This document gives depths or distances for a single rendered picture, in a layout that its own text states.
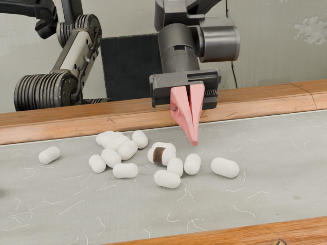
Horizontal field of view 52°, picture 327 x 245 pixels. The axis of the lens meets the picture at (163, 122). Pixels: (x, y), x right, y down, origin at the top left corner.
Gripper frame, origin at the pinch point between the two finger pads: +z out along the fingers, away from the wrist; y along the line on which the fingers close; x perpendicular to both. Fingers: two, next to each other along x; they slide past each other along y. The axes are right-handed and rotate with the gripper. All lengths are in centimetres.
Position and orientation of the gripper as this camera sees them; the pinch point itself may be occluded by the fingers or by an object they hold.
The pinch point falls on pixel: (193, 138)
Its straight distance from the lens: 45.4
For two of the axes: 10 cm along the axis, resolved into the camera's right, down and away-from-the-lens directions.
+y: 9.9, -1.1, 0.5
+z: 1.2, 8.4, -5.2
